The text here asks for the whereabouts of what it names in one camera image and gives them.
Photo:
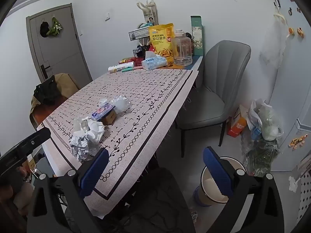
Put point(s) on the brown chair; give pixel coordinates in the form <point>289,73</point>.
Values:
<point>69,82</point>

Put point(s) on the yellow snack bag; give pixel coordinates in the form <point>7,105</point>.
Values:
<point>161,43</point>

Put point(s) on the burger fridge magnet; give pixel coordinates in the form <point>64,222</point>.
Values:
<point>291,31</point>

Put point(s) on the printed paper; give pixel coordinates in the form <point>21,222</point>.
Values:
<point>81,148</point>

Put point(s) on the plastic bag of green vegetables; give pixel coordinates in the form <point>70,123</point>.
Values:
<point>261,157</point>

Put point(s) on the orange cardboard box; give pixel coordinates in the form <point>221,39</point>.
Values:
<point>238,126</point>

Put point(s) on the blue plastic wrapper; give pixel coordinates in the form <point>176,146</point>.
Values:
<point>103,112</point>

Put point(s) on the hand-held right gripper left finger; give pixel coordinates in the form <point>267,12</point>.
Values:
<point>94,172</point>

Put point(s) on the white and blue trash bin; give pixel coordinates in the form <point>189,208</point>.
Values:
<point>206,189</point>

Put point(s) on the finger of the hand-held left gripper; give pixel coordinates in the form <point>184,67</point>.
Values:
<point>26,145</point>

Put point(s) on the plastic bag of white items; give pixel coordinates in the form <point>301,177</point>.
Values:
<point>267,123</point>

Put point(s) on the black wall hook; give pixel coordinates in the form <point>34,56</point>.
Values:
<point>290,10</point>

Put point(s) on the orange cluster fridge magnets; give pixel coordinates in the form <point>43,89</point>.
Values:
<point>297,141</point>

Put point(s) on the grey upholstered chair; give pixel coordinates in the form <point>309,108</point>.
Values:
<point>213,102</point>

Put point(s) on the small brown cardboard box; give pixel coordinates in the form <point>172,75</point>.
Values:
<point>109,119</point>

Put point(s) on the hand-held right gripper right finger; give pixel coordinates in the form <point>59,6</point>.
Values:
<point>216,174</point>

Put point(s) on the white roll of bags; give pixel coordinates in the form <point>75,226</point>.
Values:
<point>120,68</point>

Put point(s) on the pink pen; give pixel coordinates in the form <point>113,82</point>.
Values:
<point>138,67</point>

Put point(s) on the light blue refrigerator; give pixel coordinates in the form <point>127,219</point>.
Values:
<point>294,82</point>

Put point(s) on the grey door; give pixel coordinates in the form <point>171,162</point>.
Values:
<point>60,51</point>

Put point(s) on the black utensil holder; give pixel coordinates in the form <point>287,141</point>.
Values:
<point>141,51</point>

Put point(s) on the dark cloth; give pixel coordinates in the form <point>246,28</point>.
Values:
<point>47,92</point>

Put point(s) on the clear plastic bag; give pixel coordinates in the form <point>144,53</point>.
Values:
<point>121,104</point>

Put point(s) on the clear plastic jug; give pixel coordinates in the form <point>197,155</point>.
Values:
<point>182,51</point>

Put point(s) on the red snack packets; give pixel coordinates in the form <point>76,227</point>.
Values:
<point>127,60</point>

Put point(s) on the orange figure fridge magnet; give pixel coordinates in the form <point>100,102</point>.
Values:
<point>300,32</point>

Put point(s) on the tall green box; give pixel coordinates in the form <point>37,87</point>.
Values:
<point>197,36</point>

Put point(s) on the green hat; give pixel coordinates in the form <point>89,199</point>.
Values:
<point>55,29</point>

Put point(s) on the black hat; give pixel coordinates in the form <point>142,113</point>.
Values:
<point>44,30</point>

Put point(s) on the person's left hand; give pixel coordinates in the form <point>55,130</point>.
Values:
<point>23,199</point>

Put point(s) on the white net bag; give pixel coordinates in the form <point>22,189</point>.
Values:
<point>274,48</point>

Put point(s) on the blue tissue pack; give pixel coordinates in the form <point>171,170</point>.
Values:
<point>153,63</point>

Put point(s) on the green pen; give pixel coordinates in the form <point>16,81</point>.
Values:
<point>127,70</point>

